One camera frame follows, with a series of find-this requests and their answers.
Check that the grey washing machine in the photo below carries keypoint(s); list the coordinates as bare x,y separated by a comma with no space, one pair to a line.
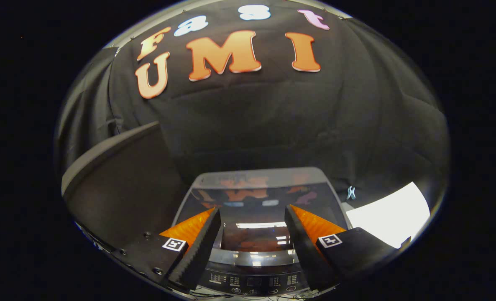
252,282

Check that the dark glass washing machine lid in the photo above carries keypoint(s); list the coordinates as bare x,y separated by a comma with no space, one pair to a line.
252,200

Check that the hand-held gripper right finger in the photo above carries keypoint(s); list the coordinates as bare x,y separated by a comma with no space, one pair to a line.
304,251

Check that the white paper sheet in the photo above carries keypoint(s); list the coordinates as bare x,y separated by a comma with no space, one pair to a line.
390,213

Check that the light blue clip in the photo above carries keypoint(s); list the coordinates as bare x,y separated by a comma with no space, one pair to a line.
351,192

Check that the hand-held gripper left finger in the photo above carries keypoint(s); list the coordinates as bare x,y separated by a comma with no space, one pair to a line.
202,251

